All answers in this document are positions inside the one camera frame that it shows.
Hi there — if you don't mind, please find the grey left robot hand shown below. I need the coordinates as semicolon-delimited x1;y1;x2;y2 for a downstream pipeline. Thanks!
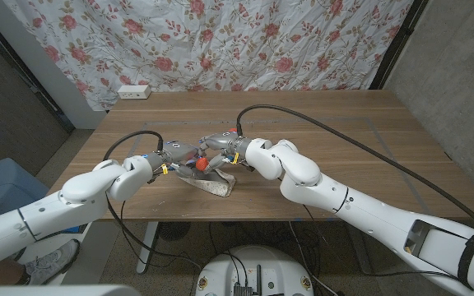
150;141;205;176

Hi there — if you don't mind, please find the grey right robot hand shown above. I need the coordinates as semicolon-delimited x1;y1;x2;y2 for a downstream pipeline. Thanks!
197;131;253;172

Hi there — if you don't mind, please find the cream dotted pen bag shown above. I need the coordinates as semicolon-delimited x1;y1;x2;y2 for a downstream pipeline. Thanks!
174;166;237;198

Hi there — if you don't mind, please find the white power strip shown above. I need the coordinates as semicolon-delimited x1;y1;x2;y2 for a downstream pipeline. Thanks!
117;84;152;100

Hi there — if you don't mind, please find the black round floor object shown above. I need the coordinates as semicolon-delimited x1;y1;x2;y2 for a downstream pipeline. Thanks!
157;221;192;242

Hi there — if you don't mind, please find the metal table leg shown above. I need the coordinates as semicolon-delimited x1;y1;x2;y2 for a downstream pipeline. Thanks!
346;228;374;275
136;221;160;275

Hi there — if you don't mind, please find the floral curtain backdrop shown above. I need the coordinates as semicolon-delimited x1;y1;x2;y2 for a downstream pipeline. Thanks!
2;0;415;112

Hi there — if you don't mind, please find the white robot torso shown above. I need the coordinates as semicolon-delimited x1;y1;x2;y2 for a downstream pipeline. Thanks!
195;245;314;296

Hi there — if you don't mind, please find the grey sneaker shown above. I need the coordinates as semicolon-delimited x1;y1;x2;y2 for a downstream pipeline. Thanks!
18;238;81;285

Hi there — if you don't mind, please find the blue plastic bin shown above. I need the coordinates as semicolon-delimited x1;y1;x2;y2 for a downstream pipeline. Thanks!
0;157;50;225

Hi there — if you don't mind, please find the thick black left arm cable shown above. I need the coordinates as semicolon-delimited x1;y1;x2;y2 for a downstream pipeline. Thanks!
103;130;202;271

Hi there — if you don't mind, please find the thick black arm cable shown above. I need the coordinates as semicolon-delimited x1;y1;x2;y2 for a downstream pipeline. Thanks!
103;130;202;271
235;104;474;243

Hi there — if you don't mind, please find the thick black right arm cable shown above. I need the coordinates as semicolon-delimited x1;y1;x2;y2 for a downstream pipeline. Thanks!
235;104;474;243

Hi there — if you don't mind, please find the white floor cable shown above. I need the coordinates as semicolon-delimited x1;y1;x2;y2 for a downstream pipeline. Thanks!
288;221;339;296

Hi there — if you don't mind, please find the black backdrop frame pole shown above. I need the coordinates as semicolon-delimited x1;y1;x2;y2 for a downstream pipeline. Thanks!
0;7;76;132
369;0;430;90

